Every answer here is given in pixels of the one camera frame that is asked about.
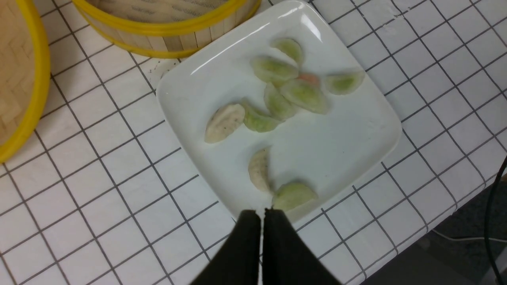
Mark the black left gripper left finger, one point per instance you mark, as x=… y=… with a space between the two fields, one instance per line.
x=237 y=261

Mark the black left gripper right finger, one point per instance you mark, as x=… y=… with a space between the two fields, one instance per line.
x=286 y=258

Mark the white speckled dumpling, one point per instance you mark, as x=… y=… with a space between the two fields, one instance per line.
x=225 y=121

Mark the green dumpling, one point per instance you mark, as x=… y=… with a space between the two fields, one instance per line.
x=292 y=195
x=291 y=48
x=269 y=69
x=305 y=95
x=258 y=121
x=278 y=106
x=344 y=83

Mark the pink dumpling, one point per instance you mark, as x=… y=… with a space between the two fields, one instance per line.
x=310 y=78

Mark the bamboo steamer basket yellow rim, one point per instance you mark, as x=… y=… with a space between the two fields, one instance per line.
x=167 y=29

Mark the bamboo steamer lid yellow rim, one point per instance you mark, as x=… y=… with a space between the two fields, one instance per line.
x=24 y=73

